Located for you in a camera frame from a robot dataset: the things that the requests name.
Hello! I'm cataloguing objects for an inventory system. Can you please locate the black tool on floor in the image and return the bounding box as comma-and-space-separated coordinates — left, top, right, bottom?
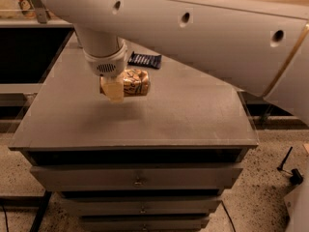
276, 145, 305, 186

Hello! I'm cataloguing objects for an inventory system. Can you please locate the dark blue snack wrapper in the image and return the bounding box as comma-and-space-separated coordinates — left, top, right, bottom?
127, 52, 162, 70

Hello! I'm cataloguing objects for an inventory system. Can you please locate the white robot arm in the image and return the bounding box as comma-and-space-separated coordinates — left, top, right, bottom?
42, 0, 309, 124

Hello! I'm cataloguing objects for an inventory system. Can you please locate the snack bag in background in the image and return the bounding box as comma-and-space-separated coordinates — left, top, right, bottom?
0, 0, 42, 20

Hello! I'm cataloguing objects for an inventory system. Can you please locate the orange soda can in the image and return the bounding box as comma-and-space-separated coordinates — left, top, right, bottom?
124, 69, 151, 97

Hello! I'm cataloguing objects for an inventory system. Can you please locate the grey drawer cabinet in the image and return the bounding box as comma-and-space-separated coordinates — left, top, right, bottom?
11, 40, 258, 232

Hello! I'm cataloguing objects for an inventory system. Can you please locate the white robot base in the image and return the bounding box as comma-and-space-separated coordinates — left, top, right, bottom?
284, 182, 309, 232

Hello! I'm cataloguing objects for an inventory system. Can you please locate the black floor cable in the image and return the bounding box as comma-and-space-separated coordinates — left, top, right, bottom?
220, 200, 238, 232

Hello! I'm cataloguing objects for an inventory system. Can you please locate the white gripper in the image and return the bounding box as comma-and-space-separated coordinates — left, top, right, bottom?
84, 40, 127, 102

